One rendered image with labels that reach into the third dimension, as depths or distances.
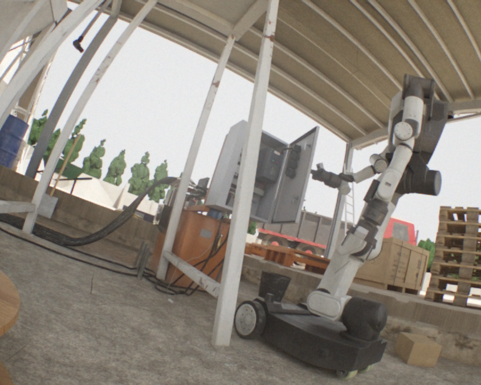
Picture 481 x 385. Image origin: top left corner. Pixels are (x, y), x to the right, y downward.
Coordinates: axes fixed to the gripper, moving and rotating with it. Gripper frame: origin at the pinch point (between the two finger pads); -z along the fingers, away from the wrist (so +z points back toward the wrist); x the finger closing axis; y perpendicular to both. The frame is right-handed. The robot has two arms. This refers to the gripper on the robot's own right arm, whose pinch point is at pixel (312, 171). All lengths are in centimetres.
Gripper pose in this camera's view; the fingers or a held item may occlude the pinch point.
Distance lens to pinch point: 158.2
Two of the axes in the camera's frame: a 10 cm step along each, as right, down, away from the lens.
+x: 2.6, -1.2, -9.6
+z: 9.2, 3.2, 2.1
